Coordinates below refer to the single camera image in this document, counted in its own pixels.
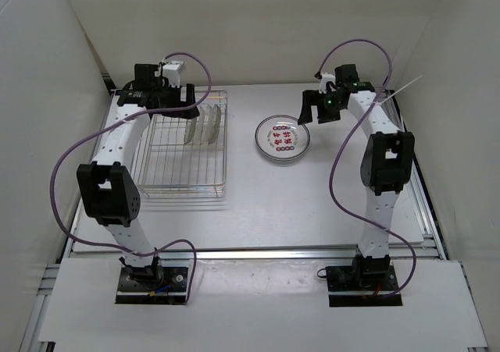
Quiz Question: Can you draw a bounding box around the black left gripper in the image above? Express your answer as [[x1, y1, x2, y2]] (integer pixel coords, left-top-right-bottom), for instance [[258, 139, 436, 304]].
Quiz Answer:
[[153, 80, 199, 119]]

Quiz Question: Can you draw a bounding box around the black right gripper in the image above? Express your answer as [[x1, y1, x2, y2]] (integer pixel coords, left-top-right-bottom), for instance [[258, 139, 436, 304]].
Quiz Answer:
[[298, 90, 345, 126]]

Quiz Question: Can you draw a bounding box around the clear glass plate front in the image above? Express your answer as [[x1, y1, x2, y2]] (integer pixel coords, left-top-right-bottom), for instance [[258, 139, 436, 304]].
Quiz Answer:
[[184, 118, 198, 145]]

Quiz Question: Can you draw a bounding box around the clear glass plate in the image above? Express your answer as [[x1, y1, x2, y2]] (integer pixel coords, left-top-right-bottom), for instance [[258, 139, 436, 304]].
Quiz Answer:
[[184, 118, 198, 145], [206, 105, 222, 144], [193, 106, 207, 144]]

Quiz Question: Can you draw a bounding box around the green rim dotted plate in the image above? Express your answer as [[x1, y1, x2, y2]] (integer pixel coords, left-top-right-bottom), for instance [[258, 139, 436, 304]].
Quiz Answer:
[[254, 115, 310, 162]]

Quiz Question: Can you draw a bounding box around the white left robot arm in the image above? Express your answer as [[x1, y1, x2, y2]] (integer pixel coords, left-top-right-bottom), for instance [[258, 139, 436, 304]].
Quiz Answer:
[[77, 60, 199, 290]]

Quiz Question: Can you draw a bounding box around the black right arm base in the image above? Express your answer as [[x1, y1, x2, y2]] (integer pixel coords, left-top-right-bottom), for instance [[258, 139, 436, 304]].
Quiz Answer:
[[316, 254, 403, 308]]

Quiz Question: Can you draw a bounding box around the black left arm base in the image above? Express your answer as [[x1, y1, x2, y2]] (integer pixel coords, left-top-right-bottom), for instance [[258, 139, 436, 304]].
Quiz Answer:
[[115, 265, 189, 305]]

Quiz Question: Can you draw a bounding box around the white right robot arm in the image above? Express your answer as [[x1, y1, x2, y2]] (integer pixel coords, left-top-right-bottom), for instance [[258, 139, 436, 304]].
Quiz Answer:
[[298, 64, 415, 259]]

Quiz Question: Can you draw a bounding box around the clear glass plate back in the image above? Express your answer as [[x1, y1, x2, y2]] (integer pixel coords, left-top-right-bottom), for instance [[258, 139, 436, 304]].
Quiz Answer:
[[206, 105, 222, 144]]

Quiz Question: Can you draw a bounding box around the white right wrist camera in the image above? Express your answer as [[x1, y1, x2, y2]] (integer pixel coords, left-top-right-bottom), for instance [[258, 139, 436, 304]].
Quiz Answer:
[[315, 71, 336, 94]]

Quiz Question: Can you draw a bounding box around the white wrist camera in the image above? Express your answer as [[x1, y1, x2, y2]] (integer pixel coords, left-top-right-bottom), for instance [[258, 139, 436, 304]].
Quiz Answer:
[[315, 71, 336, 94], [155, 59, 185, 88]]

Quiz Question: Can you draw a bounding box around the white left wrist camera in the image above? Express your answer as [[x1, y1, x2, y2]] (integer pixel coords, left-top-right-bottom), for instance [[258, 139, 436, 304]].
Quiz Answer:
[[155, 59, 185, 88]]

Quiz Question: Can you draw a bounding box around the silver wire dish rack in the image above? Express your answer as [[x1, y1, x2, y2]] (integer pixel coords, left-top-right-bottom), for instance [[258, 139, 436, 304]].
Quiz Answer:
[[132, 89, 227, 201]]

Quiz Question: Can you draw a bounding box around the white cable tie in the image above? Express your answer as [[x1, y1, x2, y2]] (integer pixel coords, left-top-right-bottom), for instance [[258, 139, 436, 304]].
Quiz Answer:
[[377, 75, 423, 107]]

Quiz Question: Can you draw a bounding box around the aluminium mounting rail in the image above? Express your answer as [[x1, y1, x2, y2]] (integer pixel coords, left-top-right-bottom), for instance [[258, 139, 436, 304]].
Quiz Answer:
[[66, 246, 364, 262]]

